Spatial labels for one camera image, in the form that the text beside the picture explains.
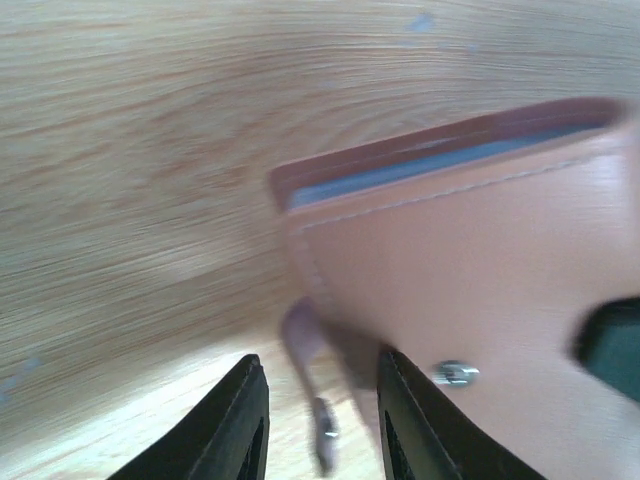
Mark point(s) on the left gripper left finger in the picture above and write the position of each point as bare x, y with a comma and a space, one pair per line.
224, 436

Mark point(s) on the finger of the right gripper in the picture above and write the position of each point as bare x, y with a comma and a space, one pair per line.
607, 345

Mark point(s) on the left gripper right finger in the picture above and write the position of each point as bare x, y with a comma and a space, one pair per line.
424, 436

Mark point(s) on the blue credit card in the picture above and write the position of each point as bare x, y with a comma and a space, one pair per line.
440, 155

